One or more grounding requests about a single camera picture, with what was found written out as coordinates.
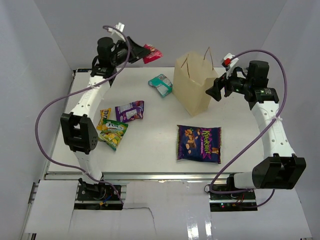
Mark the large dark purple snack bag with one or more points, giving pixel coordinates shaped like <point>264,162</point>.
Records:
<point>200,144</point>

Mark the green yellow snack packet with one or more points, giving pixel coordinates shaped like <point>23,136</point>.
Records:
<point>111,132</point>

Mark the brown paper bag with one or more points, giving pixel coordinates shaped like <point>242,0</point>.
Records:
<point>193,75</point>

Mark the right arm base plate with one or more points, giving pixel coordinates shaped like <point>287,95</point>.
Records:
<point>238,202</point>

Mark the red pink snack packet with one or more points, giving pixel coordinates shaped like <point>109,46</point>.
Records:
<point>154,54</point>

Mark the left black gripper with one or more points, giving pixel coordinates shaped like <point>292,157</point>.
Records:
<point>137,52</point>

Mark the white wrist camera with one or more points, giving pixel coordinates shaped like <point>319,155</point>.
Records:
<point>229,62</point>
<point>117,31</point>

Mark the yellow candy packet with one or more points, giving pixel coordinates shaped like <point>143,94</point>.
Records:
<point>104,116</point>

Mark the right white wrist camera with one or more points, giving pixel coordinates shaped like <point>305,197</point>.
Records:
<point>229,62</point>

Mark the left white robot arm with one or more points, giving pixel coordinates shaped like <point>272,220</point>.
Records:
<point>78,130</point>

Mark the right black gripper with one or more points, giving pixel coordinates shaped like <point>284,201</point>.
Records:
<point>219,84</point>

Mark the purple candy packet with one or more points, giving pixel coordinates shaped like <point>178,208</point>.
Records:
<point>129,112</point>

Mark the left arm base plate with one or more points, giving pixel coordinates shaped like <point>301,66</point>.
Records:
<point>105,200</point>

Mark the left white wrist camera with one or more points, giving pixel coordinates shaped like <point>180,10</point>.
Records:
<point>117,31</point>

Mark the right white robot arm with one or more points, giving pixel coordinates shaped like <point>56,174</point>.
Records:
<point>280,168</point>

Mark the white paper sheet front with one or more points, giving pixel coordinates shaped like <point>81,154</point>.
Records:
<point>162,211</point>

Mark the aluminium table frame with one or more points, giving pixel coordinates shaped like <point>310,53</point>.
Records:
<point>148,151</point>

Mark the teal snack packet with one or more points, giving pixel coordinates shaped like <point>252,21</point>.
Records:
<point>162,84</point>

